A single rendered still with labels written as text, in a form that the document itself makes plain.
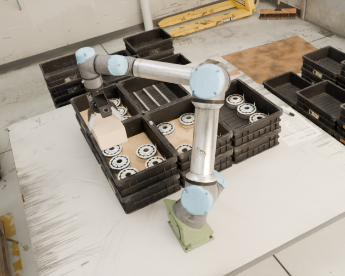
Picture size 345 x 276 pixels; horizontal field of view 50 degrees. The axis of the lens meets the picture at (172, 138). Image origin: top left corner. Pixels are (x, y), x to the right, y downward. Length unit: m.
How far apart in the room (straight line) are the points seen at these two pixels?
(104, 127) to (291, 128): 1.08
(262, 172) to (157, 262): 0.70
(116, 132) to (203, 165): 0.44
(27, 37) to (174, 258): 3.85
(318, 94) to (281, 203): 1.45
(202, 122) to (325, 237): 1.50
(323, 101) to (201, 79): 1.86
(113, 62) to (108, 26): 3.74
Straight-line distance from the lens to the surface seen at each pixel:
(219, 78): 1.26
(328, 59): 3.57
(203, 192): 1.33
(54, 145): 2.33
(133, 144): 1.95
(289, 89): 3.33
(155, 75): 1.50
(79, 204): 1.92
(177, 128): 2.00
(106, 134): 1.58
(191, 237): 1.58
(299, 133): 2.17
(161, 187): 1.77
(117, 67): 1.42
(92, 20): 5.08
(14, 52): 5.05
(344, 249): 2.58
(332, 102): 3.03
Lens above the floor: 2.06
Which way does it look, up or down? 39 degrees down
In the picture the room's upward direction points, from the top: 8 degrees counter-clockwise
